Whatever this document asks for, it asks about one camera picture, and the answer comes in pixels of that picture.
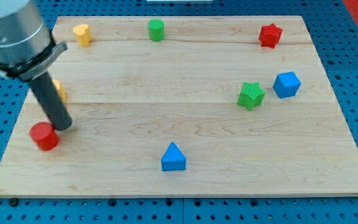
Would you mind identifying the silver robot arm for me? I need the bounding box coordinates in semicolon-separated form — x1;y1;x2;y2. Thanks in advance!
0;0;68;82

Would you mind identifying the green star block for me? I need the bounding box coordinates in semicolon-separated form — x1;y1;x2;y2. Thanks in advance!
237;82;265;111

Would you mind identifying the red star block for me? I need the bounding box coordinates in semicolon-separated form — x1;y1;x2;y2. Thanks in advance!
259;23;283;49

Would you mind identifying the wooden board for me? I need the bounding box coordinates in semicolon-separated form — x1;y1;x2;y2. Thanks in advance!
0;16;358;198

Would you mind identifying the blue triangle block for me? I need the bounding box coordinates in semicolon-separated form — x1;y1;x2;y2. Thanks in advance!
160;142;186;171

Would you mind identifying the green cylinder block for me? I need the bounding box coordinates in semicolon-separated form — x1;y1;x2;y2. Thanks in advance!
148;19;165;42

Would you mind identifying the blue hexagon block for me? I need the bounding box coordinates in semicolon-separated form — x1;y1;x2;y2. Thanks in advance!
273;72;301;98

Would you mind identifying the yellow heart block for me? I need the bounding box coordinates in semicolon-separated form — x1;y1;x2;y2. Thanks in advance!
73;24;93;47

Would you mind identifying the yellow block behind rod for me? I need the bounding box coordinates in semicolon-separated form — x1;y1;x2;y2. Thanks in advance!
52;80;66;101

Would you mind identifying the red cylinder block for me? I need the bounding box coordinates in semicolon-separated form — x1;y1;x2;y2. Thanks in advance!
29;122;60;151

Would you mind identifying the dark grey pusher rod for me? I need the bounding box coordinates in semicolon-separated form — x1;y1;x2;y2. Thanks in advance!
28;72;73;131

